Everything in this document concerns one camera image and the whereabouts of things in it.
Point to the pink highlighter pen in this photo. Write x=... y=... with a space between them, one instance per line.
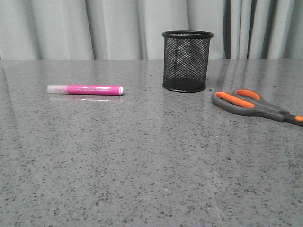
x=112 y=90

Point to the grey orange scissors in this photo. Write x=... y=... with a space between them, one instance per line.
x=246 y=102

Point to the black mesh pen cup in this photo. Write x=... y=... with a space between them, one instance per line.
x=185 y=60

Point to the grey curtain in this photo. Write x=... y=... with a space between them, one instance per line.
x=131 y=29

